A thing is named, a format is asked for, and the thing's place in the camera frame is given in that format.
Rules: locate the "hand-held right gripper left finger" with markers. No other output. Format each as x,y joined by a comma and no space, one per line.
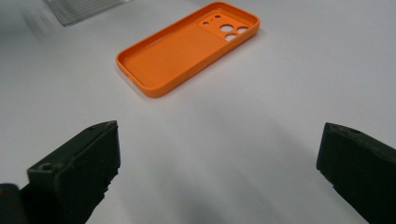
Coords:
71,177

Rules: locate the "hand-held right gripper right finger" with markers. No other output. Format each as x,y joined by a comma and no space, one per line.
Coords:
364,168

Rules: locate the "orange phone case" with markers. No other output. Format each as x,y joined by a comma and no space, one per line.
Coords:
174,59

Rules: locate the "clear plastic tray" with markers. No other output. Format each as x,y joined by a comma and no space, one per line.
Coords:
77,11

